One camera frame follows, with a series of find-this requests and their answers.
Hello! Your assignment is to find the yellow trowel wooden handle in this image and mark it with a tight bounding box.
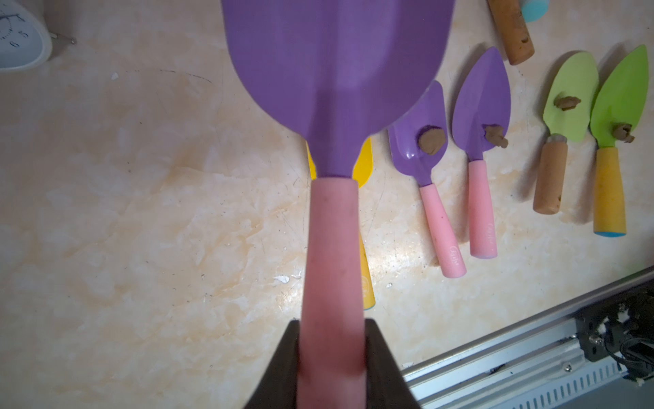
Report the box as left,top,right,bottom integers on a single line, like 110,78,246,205
487,0,535,66

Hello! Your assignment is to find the light blue hand trowel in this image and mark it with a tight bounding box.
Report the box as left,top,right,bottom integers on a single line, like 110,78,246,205
519,0,550,23

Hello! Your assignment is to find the green trowel yellow handle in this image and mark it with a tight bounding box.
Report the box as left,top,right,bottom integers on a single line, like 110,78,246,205
590,45,650,238

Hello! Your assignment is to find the purple square trowel row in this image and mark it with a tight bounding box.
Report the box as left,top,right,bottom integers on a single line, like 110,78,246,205
221,1,455,408
388,80,467,279

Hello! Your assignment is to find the purple pointed trowel right row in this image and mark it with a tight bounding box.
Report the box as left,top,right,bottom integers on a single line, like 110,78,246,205
451,47,511,259

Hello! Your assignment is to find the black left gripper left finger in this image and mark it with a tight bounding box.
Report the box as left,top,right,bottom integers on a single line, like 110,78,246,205
245,320,300,408

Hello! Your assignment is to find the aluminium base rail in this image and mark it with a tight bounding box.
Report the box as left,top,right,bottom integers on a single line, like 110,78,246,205
404,268,653,408

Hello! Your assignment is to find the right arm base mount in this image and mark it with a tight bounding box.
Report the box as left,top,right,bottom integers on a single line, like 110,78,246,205
575,289,653,381

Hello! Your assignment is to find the light green trowel wooden handle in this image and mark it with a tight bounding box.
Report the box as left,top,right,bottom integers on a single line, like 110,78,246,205
533,51,599,215

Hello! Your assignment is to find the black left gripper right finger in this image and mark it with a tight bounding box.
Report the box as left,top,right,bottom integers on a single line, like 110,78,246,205
365,319,420,409

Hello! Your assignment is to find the white alarm clock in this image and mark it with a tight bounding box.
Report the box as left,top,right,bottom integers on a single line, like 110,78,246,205
1,0,77,73

